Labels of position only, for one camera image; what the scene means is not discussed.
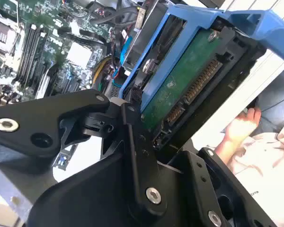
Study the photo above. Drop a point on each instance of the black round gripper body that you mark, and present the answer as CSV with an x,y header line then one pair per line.
x,y
90,201

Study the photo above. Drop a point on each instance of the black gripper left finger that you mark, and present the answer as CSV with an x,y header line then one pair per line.
x,y
38,113

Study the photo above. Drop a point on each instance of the person bare hand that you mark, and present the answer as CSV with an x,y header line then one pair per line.
x,y
241,125

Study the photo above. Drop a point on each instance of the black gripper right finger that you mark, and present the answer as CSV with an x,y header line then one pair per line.
x,y
196,175

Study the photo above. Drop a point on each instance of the hard disk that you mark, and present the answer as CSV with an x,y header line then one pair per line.
x,y
180,78

